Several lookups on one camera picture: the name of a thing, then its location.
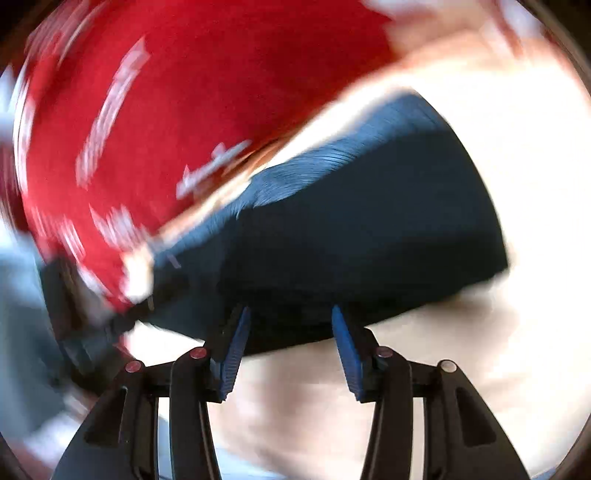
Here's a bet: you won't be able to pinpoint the peach cloth mat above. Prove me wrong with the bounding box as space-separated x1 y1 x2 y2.
122 0 591 480

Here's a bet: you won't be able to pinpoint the red printed blanket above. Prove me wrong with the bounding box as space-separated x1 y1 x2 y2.
9 0 404 317

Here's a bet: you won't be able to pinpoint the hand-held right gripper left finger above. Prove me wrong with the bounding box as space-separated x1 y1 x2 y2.
55 305 252 480

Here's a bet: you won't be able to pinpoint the person's jeans leg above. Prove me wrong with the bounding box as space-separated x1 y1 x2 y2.
0 251 63 439

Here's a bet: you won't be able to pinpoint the black pants with blue trim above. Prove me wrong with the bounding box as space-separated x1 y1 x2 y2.
134 91 509 357

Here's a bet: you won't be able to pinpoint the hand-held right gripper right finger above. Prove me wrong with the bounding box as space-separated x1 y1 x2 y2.
331 305 532 480

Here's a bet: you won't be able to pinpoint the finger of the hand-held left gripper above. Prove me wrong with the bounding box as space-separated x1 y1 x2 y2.
113 272 190 335

